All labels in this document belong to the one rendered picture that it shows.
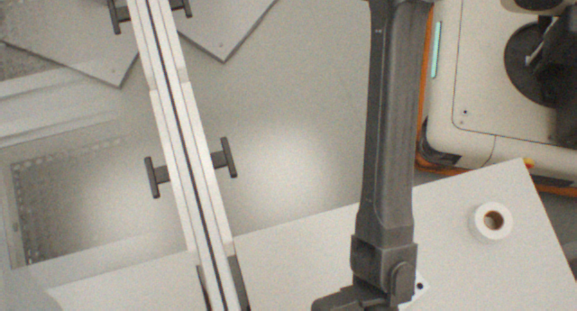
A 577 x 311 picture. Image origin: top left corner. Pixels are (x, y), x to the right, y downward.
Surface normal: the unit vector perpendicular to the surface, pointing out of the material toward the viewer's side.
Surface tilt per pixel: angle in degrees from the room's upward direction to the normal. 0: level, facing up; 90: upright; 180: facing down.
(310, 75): 0
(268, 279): 0
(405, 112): 44
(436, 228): 0
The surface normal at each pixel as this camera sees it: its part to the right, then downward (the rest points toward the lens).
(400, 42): 0.47, 0.24
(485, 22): 0.04, -0.34
